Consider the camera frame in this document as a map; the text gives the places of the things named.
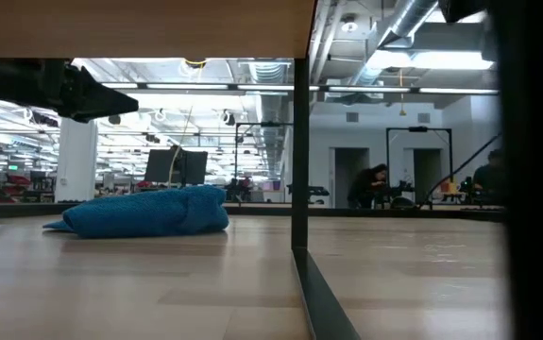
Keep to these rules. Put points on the blue cloth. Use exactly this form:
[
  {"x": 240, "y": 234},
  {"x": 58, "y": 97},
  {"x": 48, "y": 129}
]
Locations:
[{"x": 148, "y": 212}]

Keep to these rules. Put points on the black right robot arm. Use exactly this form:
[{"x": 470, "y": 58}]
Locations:
[{"x": 460, "y": 7}]

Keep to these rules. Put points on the wooden shelf board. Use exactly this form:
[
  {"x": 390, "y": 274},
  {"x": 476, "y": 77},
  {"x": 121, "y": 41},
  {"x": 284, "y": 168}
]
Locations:
[{"x": 134, "y": 28}]

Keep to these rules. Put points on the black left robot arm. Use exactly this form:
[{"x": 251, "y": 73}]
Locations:
[{"x": 2, "y": 78}]

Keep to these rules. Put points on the black background robot rig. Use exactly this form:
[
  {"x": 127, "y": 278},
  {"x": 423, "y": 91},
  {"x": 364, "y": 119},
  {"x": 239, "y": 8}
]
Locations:
[{"x": 401, "y": 193}]

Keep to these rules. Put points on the black gantry frame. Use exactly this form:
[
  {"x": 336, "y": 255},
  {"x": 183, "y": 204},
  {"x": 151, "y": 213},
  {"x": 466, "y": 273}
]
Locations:
[
  {"x": 417, "y": 128},
  {"x": 264, "y": 124}
]

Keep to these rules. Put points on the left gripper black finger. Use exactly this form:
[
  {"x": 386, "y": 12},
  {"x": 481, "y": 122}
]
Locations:
[
  {"x": 101, "y": 96},
  {"x": 96, "y": 115}
]

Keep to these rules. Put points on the person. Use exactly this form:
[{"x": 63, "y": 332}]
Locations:
[
  {"x": 488, "y": 179},
  {"x": 368, "y": 186}
]

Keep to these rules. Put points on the black vertical frame post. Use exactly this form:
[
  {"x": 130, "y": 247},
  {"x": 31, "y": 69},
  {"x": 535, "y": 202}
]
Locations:
[{"x": 540, "y": 189}]

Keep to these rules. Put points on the yellow hanging pendant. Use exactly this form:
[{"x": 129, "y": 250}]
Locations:
[{"x": 402, "y": 112}]

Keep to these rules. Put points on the yellow mug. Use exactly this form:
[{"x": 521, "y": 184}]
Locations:
[{"x": 453, "y": 187}]

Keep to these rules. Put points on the long ceiling light bar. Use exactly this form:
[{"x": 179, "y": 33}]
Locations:
[{"x": 186, "y": 86}]

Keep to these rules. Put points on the silver ventilation duct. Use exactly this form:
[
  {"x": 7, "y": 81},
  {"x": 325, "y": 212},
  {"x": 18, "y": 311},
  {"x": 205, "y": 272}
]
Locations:
[{"x": 408, "y": 19}]

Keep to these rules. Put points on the black background equipment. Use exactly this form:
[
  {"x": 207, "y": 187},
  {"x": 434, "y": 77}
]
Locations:
[{"x": 318, "y": 190}]

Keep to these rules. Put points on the red chair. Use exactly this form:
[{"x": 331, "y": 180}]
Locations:
[{"x": 16, "y": 181}]

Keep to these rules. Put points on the black shelf support frame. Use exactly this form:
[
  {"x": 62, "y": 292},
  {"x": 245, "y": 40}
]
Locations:
[{"x": 300, "y": 141}]

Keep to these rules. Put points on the black background monitor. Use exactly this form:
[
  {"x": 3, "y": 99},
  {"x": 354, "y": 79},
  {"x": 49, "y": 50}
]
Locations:
[{"x": 157, "y": 165}]

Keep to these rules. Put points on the white column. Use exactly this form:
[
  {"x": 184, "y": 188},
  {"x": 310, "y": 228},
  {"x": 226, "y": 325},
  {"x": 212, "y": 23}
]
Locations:
[{"x": 76, "y": 160}]

